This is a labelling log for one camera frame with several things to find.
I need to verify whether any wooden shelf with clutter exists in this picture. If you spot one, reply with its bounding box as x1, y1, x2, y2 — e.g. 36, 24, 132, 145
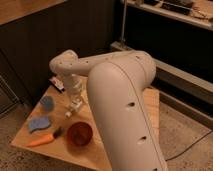
126, 0, 213, 32

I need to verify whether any metal shelf post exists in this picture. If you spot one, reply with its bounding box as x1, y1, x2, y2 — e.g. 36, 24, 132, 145
120, 0, 127, 47

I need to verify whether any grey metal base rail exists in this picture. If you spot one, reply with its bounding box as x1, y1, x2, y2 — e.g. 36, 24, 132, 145
110, 41, 213, 130

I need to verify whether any small white bottle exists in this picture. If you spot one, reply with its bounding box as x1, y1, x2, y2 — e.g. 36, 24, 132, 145
65, 111, 72, 118

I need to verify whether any brown ceramic bowl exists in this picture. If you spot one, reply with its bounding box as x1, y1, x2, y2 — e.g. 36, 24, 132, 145
66, 122, 93, 147

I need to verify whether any black floor cable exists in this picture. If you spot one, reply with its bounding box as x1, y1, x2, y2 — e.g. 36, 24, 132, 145
165, 130, 213, 162

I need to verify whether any orange toy carrot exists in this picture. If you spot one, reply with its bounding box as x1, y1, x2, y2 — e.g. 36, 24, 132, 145
27, 127, 63, 147

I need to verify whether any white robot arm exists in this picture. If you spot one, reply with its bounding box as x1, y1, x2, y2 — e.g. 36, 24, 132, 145
49, 50, 168, 171

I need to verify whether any small red white box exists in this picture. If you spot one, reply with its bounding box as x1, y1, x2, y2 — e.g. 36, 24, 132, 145
50, 77, 65, 92

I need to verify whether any blue sponge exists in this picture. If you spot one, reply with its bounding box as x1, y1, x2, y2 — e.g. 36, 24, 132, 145
28, 116, 51, 133

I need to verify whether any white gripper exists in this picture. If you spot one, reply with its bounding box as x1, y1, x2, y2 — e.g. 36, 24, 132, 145
65, 75, 84, 112

